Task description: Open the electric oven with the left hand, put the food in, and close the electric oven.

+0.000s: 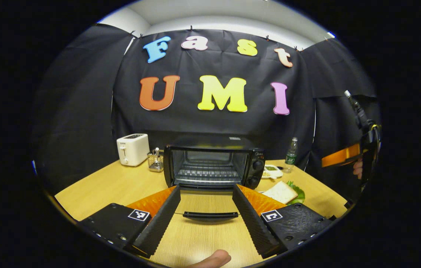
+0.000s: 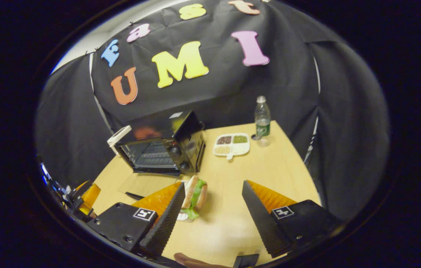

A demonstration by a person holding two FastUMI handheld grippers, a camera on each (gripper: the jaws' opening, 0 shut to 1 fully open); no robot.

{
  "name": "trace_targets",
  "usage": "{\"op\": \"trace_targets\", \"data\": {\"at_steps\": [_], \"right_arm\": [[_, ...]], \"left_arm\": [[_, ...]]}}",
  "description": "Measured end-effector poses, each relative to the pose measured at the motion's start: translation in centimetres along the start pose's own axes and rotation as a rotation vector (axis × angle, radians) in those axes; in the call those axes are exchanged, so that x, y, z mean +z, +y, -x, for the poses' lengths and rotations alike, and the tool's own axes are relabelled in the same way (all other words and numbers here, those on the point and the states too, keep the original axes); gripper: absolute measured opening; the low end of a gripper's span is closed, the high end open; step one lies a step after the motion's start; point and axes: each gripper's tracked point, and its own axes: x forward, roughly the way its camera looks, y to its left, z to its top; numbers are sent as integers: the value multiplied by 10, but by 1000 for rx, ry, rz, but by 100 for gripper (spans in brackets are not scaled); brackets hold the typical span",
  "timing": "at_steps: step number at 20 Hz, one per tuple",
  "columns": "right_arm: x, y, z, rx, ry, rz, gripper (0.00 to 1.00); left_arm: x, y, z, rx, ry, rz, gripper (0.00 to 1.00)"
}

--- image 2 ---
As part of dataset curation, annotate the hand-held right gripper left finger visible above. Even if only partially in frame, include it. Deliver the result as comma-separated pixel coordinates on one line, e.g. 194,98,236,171
86,182,186,259

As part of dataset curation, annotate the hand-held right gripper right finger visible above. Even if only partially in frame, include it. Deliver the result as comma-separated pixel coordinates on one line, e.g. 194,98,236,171
242,180,345,258

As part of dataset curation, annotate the lettuce sandwich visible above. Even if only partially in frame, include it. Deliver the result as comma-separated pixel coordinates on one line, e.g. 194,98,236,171
179,175,208,220

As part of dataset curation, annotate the black electric oven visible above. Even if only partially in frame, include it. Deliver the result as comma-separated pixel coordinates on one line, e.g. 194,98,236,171
116,111,206,201

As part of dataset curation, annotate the white toaster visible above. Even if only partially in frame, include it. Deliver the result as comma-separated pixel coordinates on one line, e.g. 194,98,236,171
107,125,132,156

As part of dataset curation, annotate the white divided snack plate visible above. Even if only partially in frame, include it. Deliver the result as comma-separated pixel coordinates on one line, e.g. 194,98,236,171
213,133,251,160

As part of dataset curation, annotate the clear plastic water bottle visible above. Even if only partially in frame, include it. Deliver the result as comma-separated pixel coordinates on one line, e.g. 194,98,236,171
254,96,271,147

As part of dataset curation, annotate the black backdrop cloth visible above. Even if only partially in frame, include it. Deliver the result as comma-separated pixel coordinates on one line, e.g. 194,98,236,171
36,0,389,220

